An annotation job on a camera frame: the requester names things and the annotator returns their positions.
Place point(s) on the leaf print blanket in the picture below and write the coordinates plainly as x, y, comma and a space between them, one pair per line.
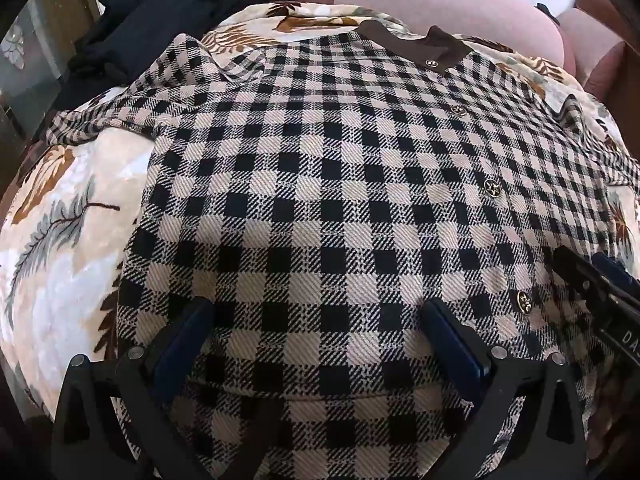
65, 270

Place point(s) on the small pink pillow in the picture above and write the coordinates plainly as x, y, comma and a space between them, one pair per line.
587, 35

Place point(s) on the large pink pillow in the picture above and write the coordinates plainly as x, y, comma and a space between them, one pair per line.
450, 5

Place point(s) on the wooden cabinet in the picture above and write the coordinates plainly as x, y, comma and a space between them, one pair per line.
35, 60

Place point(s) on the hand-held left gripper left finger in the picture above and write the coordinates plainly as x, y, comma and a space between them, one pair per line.
184, 332

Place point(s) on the small black object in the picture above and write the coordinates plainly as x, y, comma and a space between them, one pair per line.
547, 11

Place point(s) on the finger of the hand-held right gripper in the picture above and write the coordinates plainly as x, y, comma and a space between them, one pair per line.
607, 272

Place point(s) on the black and beige checked jacket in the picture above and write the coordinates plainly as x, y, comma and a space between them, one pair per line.
320, 185

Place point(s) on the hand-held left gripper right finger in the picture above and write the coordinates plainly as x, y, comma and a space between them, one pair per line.
457, 347

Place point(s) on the black garment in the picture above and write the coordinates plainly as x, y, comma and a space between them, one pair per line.
150, 15

